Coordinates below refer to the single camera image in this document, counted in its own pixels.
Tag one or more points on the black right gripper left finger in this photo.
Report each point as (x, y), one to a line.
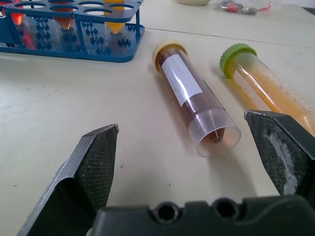
(83, 172)

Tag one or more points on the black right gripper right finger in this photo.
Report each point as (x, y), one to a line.
(280, 152)

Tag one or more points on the yellow liquid tube, green cap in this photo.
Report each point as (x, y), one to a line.
(268, 83)

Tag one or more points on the brown liquid tube, yellow cap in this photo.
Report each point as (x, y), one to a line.
(189, 98)

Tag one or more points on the blue test tube rack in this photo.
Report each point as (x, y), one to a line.
(71, 32)

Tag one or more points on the orange tube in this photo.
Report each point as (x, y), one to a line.
(64, 18)

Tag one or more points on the yellow-orange tube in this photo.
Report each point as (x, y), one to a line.
(114, 19)

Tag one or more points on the red liquid tube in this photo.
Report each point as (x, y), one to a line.
(21, 22)

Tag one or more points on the clear plastic bag of parts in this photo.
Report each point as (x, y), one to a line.
(242, 6)

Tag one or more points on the white round object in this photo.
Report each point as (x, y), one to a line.
(193, 2)

